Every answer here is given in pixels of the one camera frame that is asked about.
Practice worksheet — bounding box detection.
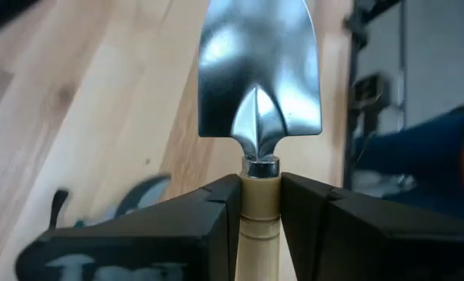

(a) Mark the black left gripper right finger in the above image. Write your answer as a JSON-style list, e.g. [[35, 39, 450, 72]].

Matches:
[[280, 172, 464, 281]]

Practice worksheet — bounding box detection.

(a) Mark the wide steel trowel wooden handle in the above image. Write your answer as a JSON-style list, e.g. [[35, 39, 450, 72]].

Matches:
[[197, 0, 323, 281]]

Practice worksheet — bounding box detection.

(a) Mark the blue and red object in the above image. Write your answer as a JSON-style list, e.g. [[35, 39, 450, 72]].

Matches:
[[352, 101, 464, 219]]

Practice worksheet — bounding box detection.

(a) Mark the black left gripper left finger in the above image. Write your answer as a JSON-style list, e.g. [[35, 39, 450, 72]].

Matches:
[[15, 173, 243, 281]]

